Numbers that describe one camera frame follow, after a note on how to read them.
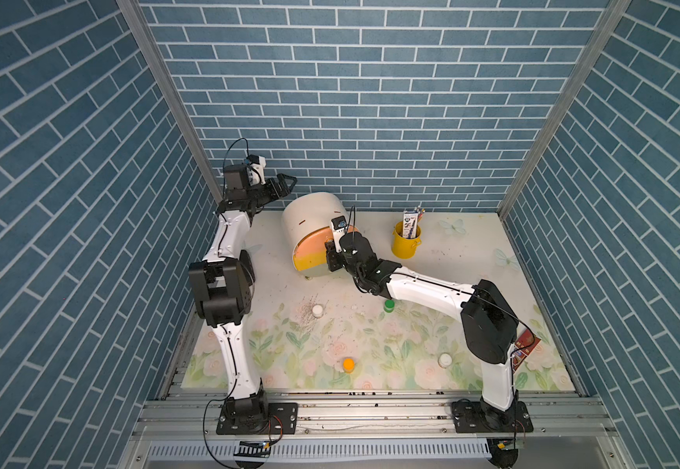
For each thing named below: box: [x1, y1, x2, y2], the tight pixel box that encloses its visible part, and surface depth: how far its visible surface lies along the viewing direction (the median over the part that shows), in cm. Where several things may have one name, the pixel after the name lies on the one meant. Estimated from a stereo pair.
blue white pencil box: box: [401, 213, 419, 240], surface depth 101 cm
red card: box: [511, 328, 542, 374], surface depth 87 cm
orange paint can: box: [342, 357, 355, 374], surface depth 83 cm
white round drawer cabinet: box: [282, 191, 360, 278], surface depth 91 cm
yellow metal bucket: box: [391, 220, 423, 259], surface depth 104 cm
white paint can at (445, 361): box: [438, 353, 453, 369], surface depth 82 cm
